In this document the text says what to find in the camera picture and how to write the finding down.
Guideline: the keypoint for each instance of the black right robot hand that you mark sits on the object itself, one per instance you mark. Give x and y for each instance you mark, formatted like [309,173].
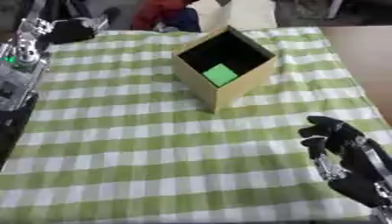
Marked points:
[347,163]

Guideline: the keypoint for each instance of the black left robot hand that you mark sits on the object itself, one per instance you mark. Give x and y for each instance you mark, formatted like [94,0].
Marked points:
[69,30]

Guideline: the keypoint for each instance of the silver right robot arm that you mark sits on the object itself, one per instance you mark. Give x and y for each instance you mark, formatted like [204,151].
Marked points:
[384,213]

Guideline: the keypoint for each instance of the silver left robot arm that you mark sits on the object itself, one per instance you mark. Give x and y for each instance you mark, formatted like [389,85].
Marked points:
[20,70]

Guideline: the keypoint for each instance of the tan cardboard box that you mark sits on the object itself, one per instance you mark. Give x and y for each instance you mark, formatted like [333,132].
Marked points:
[224,68]

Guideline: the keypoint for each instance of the person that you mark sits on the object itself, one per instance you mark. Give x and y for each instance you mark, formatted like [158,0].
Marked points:
[166,14]

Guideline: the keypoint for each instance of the green cube block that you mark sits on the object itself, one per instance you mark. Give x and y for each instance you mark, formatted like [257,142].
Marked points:
[220,75]

